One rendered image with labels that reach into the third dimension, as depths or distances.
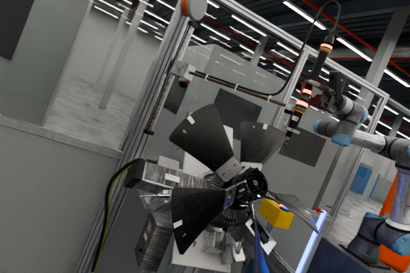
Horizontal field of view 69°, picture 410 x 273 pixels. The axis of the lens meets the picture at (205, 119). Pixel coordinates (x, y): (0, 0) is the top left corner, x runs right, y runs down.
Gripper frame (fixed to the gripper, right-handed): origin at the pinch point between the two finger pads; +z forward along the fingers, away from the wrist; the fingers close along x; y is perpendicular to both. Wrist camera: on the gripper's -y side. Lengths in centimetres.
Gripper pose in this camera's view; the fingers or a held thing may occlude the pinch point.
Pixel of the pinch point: (305, 80)
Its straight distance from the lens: 125.0
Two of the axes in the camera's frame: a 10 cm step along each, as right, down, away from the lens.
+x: -3.5, -1.8, 9.2
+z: -8.5, -3.4, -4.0
